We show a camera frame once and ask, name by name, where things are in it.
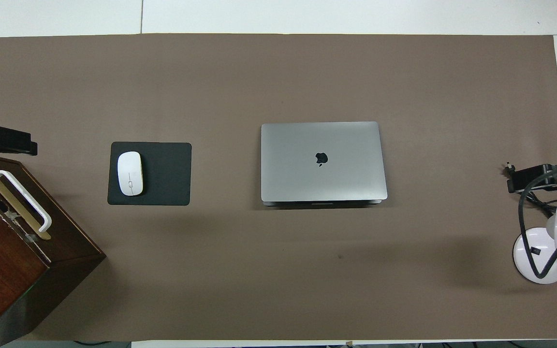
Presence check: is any silver grey laptop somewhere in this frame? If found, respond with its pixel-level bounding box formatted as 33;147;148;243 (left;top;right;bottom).
261;121;388;207

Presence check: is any white desk lamp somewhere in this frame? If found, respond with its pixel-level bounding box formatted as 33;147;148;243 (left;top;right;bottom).
513;199;557;285

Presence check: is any white computer mouse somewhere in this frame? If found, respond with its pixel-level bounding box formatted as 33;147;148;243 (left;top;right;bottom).
117;151;144;197

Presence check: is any dark brown wooden box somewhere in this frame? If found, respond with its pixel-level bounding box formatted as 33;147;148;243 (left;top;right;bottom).
0;151;107;348

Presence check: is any black mouse pad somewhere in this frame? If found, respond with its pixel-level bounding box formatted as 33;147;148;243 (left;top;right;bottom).
107;142;192;206

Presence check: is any brown table mat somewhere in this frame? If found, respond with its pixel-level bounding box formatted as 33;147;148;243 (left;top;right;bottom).
0;34;557;342

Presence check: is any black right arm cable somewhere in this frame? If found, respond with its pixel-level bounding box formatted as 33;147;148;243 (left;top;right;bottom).
519;164;557;280

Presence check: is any white box handle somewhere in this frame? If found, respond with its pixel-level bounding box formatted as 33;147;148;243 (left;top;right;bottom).
0;170;52;233

